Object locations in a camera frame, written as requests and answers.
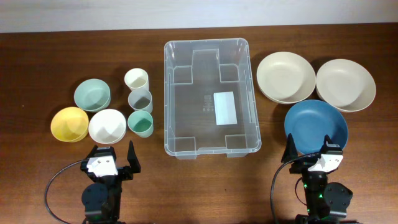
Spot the sage green bowl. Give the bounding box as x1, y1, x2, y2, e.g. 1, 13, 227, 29
74, 78, 111, 113

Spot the white bowl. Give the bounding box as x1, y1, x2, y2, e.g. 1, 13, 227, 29
88, 109, 127, 144

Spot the blue plate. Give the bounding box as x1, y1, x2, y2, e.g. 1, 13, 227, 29
284, 100, 349, 154

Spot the green cup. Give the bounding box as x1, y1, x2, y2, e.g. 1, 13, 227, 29
127, 110, 154, 138

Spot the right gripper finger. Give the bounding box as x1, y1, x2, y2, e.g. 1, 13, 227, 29
281, 133, 298, 163
320, 135, 343, 155

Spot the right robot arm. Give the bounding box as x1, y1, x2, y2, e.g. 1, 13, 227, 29
281, 134, 353, 223

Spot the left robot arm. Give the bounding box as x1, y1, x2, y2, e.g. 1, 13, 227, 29
80, 141, 141, 223

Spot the beige plate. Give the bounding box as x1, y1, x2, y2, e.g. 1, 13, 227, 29
256, 52, 316, 105
316, 59, 376, 113

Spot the cream cup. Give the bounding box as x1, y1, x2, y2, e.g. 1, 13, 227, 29
124, 68, 149, 91

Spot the white label in bin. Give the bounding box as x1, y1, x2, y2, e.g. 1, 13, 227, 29
213, 91, 238, 126

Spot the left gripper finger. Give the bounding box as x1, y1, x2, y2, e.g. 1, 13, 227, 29
88, 145, 116, 161
127, 141, 141, 173

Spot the yellow bowl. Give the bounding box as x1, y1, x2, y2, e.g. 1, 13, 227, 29
50, 107, 89, 142

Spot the clear plastic storage bin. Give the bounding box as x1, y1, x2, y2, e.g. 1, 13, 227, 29
164, 38, 262, 159

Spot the grey cup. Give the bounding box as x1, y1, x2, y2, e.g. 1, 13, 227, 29
127, 88, 153, 113

